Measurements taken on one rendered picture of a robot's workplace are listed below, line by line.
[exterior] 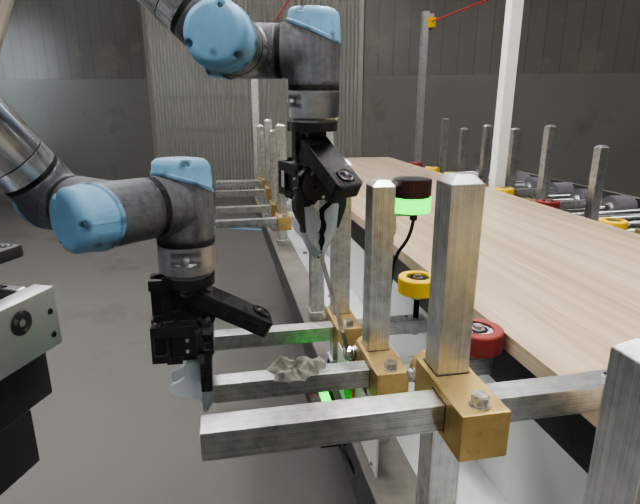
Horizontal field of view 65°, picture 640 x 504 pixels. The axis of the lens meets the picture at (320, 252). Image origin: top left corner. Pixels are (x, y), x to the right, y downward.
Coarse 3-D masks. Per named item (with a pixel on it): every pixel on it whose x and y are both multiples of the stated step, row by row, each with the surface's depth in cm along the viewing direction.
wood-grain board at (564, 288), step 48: (432, 192) 204; (432, 240) 132; (480, 240) 132; (528, 240) 132; (576, 240) 132; (624, 240) 132; (480, 288) 98; (528, 288) 98; (576, 288) 98; (624, 288) 98; (528, 336) 77; (576, 336) 77; (624, 336) 77
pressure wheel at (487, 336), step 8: (480, 320) 82; (488, 320) 82; (472, 328) 79; (480, 328) 78; (488, 328) 79; (496, 328) 79; (472, 336) 76; (480, 336) 76; (488, 336) 76; (496, 336) 76; (472, 344) 76; (480, 344) 76; (488, 344) 76; (496, 344) 76; (472, 352) 76; (480, 352) 76; (488, 352) 76; (496, 352) 77
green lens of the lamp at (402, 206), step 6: (396, 198) 73; (396, 204) 74; (402, 204) 73; (408, 204) 73; (414, 204) 72; (420, 204) 73; (426, 204) 73; (396, 210) 74; (402, 210) 73; (408, 210) 73; (414, 210) 73; (420, 210) 73; (426, 210) 73
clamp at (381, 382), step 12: (360, 348) 81; (360, 360) 81; (372, 360) 76; (384, 360) 76; (396, 360) 76; (372, 372) 74; (384, 372) 73; (396, 372) 73; (372, 384) 75; (384, 384) 73; (396, 384) 73; (408, 384) 74
